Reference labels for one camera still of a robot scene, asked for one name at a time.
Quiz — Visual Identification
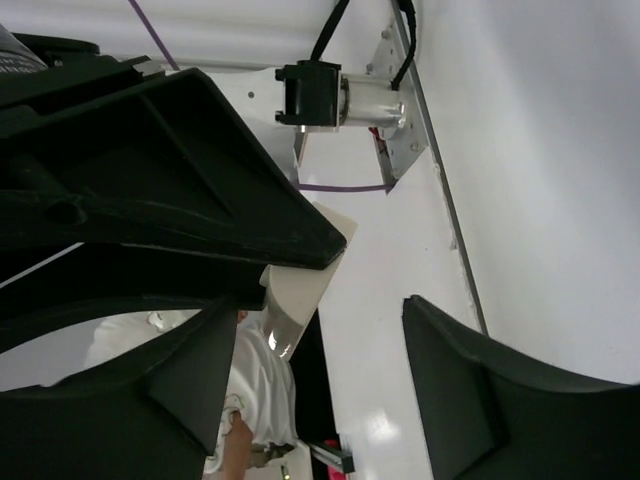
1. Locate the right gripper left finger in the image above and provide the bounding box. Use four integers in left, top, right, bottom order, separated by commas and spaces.
1, 298, 237, 479

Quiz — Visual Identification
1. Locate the person in white shirt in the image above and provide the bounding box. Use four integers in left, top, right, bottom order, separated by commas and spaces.
85, 310, 298, 476

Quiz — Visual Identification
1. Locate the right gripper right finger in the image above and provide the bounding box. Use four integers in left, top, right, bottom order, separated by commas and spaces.
402, 295, 639, 479

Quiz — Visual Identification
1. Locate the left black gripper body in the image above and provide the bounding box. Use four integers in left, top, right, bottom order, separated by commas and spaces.
1, 28, 165, 108

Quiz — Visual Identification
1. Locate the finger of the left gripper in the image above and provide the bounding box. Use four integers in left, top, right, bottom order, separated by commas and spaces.
1, 245, 265, 350
1, 69, 346, 269

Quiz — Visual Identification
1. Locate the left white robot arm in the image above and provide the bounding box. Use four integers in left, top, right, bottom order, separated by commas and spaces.
1, 2, 412, 357

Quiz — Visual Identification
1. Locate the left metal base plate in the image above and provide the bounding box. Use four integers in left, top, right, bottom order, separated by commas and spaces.
295, 12, 429, 193

